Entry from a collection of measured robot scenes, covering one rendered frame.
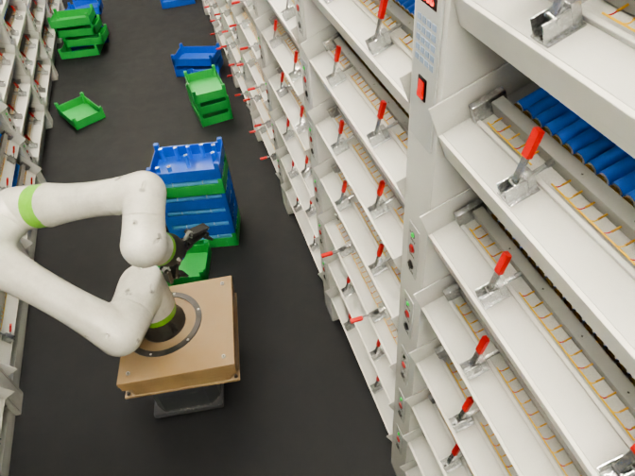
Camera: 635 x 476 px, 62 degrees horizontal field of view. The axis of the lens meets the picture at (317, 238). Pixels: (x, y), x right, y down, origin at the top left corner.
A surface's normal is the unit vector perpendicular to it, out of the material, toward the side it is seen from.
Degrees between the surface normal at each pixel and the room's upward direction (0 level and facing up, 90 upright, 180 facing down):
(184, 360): 2
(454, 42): 90
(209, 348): 2
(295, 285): 0
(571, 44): 21
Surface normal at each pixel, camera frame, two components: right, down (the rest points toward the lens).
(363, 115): -0.41, -0.57
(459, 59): 0.29, 0.65
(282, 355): -0.07, -0.71
